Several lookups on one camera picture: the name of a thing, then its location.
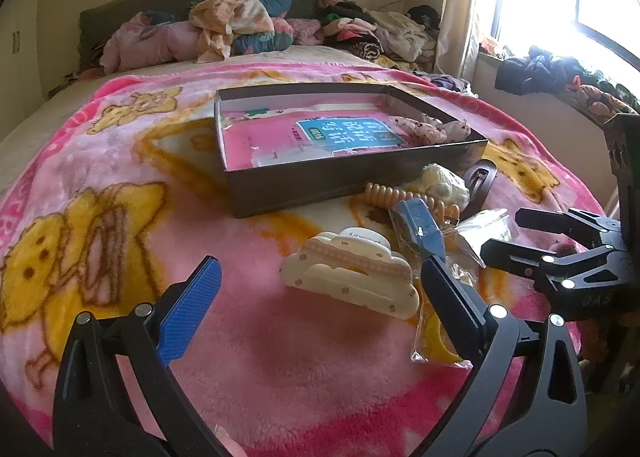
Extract pile of mixed clothes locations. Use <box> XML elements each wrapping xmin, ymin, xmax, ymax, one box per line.
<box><xmin>319</xmin><ymin>0</ymin><xmax>442</xmax><ymax>74</ymax></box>

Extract spotted fabric hair bow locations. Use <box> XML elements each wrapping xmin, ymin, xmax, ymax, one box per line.
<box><xmin>389</xmin><ymin>114</ymin><xmax>472</xmax><ymax>146</ymax></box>

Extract cream hair accessory packet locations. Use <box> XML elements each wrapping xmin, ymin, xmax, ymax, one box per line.
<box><xmin>419</xmin><ymin>164</ymin><xmax>471</xmax><ymax>212</ymax></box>

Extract pink clothing bundle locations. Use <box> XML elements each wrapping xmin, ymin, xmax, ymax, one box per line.
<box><xmin>100</xmin><ymin>11</ymin><xmax>203</xmax><ymax>74</ymax></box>

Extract dark clothes on windowsill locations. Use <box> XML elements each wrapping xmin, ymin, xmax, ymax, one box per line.
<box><xmin>494</xmin><ymin>43</ymin><xmax>640</xmax><ymax>116</ymax></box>

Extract orange and white floral cloth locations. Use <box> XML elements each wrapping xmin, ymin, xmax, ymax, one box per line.
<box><xmin>189</xmin><ymin>0</ymin><xmax>276</xmax><ymax>64</ymax></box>

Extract cream wardrobe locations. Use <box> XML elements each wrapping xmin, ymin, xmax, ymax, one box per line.
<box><xmin>0</xmin><ymin>0</ymin><xmax>53</xmax><ymax>108</ymax></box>

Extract small clear jewelry packet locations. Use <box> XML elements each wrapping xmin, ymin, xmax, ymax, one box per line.
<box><xmin>454</xmin><ymin>209</ymin><xmax>514</xmax><ymax>269</ymax></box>

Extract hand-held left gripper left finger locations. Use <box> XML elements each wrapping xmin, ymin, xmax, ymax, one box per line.
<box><xmin>52</xmin><ymin>255</ymin><xmax>236</xmax><ymax>457</ymax></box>

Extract brown oval hair clip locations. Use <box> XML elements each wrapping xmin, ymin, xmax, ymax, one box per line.
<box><xmin>461</xmin><ymin>159</ymin><xmax>499</xmax><ymax>214</ymax></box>

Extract beige curtain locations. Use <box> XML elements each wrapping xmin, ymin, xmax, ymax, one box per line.
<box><xmin>434</xmin><ymin>0</ymin><xmax>483</xmax><ymax>84</ymax></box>

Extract blue hair clip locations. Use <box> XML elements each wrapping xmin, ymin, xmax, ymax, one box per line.
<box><xmin>390</xmin><ymin>199</ymin><xmax>447</xmax><ymax>262</ymax></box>

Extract yellow rings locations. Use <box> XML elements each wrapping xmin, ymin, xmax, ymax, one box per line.
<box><xmin>410</xmin><ymin>309</ymin><xmax>474</xmax><ymax>368</ymax></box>

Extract purple clothing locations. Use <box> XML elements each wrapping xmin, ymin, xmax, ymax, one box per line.
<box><xmin>429</xmin><ymin>74</ymin><xmax>477</xmax><ymax>96</ymax></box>

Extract dark cardboard box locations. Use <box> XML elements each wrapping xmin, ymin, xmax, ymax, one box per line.
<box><xmin>214</xmin><ymin>83</ymin><xmax>489</xmax><ymax>219</ymax></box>

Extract cream cloud hair claw clip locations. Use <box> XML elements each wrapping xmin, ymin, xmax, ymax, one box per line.
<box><xmin>279</xmin><ymin>227</ymin><xmax>421</xmax><ymax>321</ymax></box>

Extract orange spiral hair tie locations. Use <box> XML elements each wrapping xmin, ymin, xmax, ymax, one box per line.
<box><xmin>363</xmin><ymin>181</ymin><xmax>461</xmax><ymax>224</ymax></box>

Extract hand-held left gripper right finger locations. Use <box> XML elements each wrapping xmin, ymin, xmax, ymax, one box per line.
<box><xmin>410</xmin><ymin>257</ymin><xmax>588</xmax><ymax>457</ymax></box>

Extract pink printed blanket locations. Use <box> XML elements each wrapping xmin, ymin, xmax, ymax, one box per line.
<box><xmin>0</xmin><ymin>59</ymin><xmax>608</xmax><ymax>457</ymax></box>

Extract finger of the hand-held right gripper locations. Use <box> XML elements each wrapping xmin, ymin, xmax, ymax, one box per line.
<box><xmin>480</xmin><ymin>238</ymin><xmax>621</xmax><ymax>292</ymax></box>
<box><xmin>515</xmin><ymin>208</ymin><xmax>626</xmax><ymax>245</ymax></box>

